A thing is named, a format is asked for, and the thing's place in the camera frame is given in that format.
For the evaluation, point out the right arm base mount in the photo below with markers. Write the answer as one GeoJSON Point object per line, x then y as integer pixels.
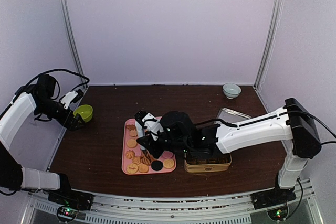
{"type": "Point", "coordinates": [275, 201]}

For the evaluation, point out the right aluminium frame post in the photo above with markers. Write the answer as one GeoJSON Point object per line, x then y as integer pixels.
{"type": "Point", "coordinates": [269, 45]}

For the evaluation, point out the beige round biscuit left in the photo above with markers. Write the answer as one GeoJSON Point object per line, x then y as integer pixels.
{"type": "Point", "coordinates": [131, 143]}

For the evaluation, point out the plain round cookie bottom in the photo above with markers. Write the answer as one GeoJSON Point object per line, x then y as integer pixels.
{"type": "Point", "coordinates": [143, 168]}

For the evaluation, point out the pale ceramic bowl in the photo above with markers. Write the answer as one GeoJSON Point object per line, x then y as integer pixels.
{"type": "Point", "coordinates": [231, 90]}

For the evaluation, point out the pink sandwich cookie lower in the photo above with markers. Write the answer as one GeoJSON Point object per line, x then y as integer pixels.
{"type": "Point", "coordinates": [167, 154]}

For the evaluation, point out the beige round biscuit corner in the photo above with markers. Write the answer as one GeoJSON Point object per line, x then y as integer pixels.
{"type": "Point", "coordinates": [168, 163]}

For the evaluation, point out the pink plastic tray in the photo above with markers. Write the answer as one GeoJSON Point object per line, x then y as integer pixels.
{"type": "Point", "coordinates": [138, 161]}

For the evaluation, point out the green plastic bowl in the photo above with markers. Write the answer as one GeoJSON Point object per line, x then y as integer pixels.
{"type": "Point", "coordinates": [85, 111]}

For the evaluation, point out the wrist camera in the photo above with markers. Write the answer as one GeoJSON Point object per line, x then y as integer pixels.
{"type": "Point", "coordinates": [71, 97]}
{"type": "Point", "coordinates": [147, 121]}

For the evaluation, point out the biscuit with pink stick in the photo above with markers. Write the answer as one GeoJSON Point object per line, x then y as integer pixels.
{"type": "Point", "coordinates": [132, 168]}

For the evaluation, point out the silver tin lid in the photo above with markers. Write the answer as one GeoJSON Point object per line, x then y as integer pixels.
{"type": "Point", "coordinates": [232, 116]}

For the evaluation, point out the metal serving tongs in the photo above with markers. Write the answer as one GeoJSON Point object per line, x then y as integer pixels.
{"type": "Point", "coordinates": [142, 138]}

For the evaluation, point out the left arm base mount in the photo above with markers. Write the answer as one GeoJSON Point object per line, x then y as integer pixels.
{"type": "Point", "coordinates": [70, 204]}

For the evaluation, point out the gold cookie tin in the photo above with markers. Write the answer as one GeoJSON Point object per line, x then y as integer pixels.
{"type": "Point", "coordinates": [220, 163]}

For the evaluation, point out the aluminium frame post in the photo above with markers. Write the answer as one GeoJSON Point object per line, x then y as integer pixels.
{"type": "Point", "coordinates": [269, 45]}
{"type": "Point", "coordinates": [70, 37]}

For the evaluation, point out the left aluminium frame post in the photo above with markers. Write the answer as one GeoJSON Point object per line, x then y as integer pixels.
{"type": "Point", "coordinates": [70, 37]}

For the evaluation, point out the black sandwich cookie lower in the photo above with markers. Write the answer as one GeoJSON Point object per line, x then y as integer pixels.
{"type": "Point", "coordinates": [157, 165]}

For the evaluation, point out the star butter cookie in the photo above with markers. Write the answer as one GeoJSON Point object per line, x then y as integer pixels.
{"type": "Point", "coordinates": [147, 159]}

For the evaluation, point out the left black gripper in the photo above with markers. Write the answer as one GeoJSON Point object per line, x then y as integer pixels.
{"type": "Point", "coordinates": [70, 125]}

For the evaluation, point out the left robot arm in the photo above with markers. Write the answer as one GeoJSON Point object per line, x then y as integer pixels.
{"type": "Point", "coordinates": [28, 133]}

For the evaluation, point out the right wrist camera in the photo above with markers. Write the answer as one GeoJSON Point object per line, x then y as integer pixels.
{"type": "Point", "coordinates": [147, 121]}

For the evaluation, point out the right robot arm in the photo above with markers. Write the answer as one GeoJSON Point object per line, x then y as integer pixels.
{"type": "Point", "coordinates": [175, 132]}

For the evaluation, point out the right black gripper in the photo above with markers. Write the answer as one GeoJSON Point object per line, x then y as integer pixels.
{"type": "Point", "coordinates": [149, 147]}

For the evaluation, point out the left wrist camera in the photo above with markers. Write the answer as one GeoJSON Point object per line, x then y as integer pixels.
{"type": "Point", "coordinates": [71, 97]}

